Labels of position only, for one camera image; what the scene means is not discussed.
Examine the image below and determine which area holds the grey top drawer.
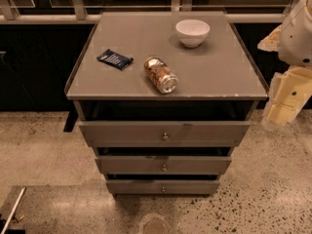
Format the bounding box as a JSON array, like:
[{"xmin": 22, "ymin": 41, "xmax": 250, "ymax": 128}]
[{"xmin": 79, "ymin": 121, "xmax": 250, "ymax": 147}]

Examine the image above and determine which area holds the grey bottom drawer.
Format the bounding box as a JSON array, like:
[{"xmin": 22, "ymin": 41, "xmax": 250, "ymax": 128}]
[{"xmin": 106, "ymin": 179, "xmax": 219, "ymax": 195}]

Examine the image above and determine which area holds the white ceramic bowl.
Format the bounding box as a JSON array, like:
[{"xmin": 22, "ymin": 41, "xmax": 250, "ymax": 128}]
[{"xmin": 175, "ymin": 19, "xmax": 211, "ymax": 48}]

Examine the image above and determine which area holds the dark blue snack packet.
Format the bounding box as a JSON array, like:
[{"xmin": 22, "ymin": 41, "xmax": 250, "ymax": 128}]
[{"xmin": 97, "ymin": 49, "xmax": 134, "ymax": 70}]

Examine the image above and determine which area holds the metal window railing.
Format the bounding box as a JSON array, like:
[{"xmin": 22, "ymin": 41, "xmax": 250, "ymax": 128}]
[{"xmin": 0, "ymin": 0, "xmax": 299, "ymax": 23}]

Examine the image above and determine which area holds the grey middle drawer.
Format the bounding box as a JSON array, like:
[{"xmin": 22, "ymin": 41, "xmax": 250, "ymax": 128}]
[{"xmin": 96, "ymin": 156, "xmax": 231, "ymax": 175}]

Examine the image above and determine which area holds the orange soda can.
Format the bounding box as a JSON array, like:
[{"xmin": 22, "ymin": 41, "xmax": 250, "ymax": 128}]
[{"xmin": 144, "ymin": 57, "xmax": 178, "ymax": 94}]

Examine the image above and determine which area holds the metal bar on floor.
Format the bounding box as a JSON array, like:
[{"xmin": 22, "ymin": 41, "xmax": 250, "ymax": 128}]
[{"xmin": 1, "ymin": 186, "xmax": 26, "ymax": 234}]

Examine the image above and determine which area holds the grey drawer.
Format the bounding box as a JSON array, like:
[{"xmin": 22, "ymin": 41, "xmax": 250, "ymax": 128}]
[
  {"xmin": 106, "ymin": 179, "xmax": 219, "ymax": 195},
  {"xmin": 96, "ymin": 156, "xmax": 231, "ymax": 175},
  {"xmin": 79, "ymin": 121, "xmax": 250, "ymax": 147}
]

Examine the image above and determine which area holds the grey drawer cabinet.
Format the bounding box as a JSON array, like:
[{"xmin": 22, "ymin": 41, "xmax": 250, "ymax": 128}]
[{"xmin": 65, "ymin": 12, "xmax": 267, "ymax": 195}]

